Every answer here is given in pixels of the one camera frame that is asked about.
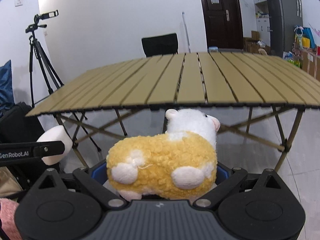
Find yellow white plush sheep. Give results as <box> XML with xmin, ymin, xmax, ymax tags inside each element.
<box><xmin>106</xmin><ymin>109</ymin><xmax>220</xmax><ymax>202</ymax></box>

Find white foam block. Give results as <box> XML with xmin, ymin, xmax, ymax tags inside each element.
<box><xmin>36</xmin><ymin>125</ymin><xmax>73</xmax><ymax>166</ymax></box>

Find black bag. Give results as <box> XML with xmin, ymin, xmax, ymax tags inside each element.
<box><xmin>0</xmin><ymin>101</ymin><xmax>61</xmax><ymax>190</ymax></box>

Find pink fluffy sleeve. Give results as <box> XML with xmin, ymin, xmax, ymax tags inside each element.
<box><xmin>1</xmin><ymin>198</ymin><xmax>22</xmax><ymax>239</ymax></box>

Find blue cushion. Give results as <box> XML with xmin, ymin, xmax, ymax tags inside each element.
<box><xmin>0</xmin><ymin>60</ymin><xmax>15</xmax><ymax>116</ymax></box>

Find brown plush toy on floor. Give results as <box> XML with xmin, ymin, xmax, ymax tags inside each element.
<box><xmin>258</xmin><ymin>48</ymin><xmax>267</xmax><ymax>55</ymax></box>

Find open cardboard boxes on floor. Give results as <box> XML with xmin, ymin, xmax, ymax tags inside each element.
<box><xmin>243</xmin><ymin>30</ymin><xmax>271</xmax><ymax>55</ymax></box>

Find green plastic bag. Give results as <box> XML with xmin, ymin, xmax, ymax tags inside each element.
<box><xmin>286</xmin><ymin>55</ymin><xmax>301</xmax><ymax>68</ymax></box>

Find large cardboard box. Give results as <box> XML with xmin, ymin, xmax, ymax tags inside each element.
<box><xmin>301</xmin><ymin>48</ymin><xmax>320</xmax><ymax>81</ymax></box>

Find black folding chair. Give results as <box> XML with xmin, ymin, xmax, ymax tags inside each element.
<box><xmin>142</xmin><ymin>33</ymin><xmax>178</xmax><ymax>57</ymax></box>

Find dark brown entrance door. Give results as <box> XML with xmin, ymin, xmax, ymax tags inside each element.
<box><xmin>201</xmin><ymin>0</ymin><xmax>244</xmax><ymax>50</ymax></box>

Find blue gift bag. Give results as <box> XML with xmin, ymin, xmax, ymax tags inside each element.
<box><xmin>294</xmin><ymin>25</ymin><xmax>317</xmax><ymax>49</ymax></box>

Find grey refrigerator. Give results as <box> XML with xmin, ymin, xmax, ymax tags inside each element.
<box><xmin>267</xmin><ymin>0</ymin><xmax>303</xmax><ymax>57</ymax></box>

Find white kitchen cabinets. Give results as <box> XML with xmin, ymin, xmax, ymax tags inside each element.
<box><xmin>253</xmin><ymin>0</ymin><xmax>271</xmax><ymax>46</ymax></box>

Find black camera tripod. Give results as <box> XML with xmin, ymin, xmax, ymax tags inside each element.
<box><xmin>25</xmin><ymin>10</ymin><xmax>64</xmax><ymax>108</ymax></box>

